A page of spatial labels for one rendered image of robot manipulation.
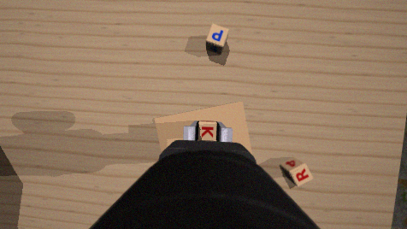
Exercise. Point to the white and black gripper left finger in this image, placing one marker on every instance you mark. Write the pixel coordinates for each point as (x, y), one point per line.
(191, 132)

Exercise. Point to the beige letter block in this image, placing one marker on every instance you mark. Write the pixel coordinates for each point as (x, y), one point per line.
(296, 171)
(216, 39)
(207, 130)

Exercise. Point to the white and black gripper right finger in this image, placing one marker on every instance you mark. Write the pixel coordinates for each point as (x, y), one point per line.
(223, 134)

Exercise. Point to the tan square mat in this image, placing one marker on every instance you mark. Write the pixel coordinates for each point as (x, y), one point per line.
(170, 128)

